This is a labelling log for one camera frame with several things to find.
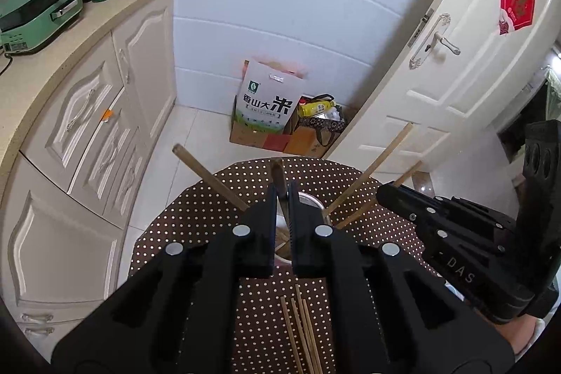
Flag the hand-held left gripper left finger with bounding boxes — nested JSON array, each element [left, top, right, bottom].
[[52, 183, 279, 374]]

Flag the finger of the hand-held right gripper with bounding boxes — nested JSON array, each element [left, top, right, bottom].
[[377, 180, 519, 235], [380, 199, 517, 256]]

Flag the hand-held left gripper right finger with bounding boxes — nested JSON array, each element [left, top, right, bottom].
[[286, 180, 516, 374]]

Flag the pink cup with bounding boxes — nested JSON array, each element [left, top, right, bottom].
[[274, 191, 336, 270]]

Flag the single wooden chopstick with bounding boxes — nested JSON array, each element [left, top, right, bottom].
[[269, 157, 293, 226], [172, 144, 250, 212], [335, 161, 424, 229], [323, 122, 415, 219]]

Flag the bunch of wooden chopsticks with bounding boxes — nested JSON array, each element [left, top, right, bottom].
[[280, 284, 325, 374]]

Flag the person's right hand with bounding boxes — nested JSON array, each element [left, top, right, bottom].
[[495, 314, 547, 358]]

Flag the brown cardboard box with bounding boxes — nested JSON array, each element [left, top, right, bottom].
[[229, 111, 327, 159]]

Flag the white door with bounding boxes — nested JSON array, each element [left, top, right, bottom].
[[326, 0, 561, 177]]

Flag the white rice bag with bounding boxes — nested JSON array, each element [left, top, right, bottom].
[[231, 59, 310, 136]]

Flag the cream base cabinet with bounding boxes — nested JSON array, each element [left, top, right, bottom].
[[0, 0, 178, 340]]

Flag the green electric cooker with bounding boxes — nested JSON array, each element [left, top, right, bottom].
[[0, 0, 84, 55]]

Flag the metal door handle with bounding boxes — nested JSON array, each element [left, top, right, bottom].
[[408, 8, 462, 70]]

